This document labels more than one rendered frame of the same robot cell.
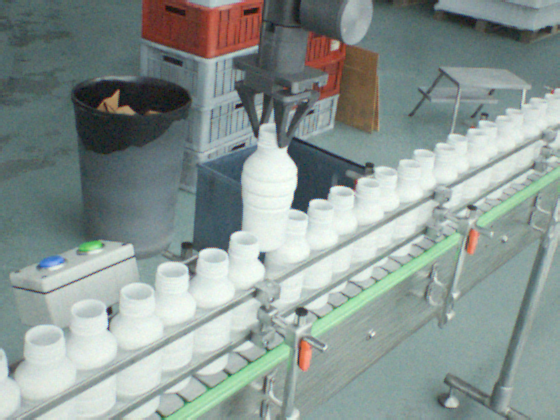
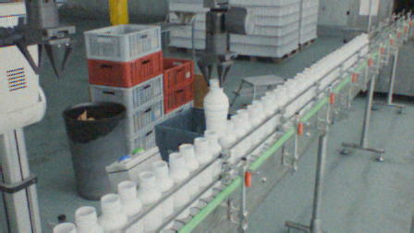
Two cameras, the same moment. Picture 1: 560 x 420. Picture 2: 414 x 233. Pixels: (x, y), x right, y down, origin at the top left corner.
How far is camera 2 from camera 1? 0.33 m
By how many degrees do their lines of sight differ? 11
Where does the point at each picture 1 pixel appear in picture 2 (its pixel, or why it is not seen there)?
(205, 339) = (202, 179)
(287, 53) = (220, 44)
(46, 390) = (152, 199)
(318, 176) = not seen: hidden behind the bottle
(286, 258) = (227, 141)
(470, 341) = (291, 205)
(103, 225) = (89, 182)
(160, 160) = (115, 141)
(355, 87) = (200, 94)
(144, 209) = not seen: hidden behind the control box
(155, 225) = not seen: hidden behind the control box
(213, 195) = (165, 139)
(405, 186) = (266, 108)
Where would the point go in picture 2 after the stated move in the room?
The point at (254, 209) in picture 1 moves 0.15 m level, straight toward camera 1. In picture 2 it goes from (213, 118) to (224, 138)
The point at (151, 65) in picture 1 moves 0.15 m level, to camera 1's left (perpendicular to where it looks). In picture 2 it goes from (97, 97) to (79, 98)
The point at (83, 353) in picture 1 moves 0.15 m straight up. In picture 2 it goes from (161, 184) to (158, 123)
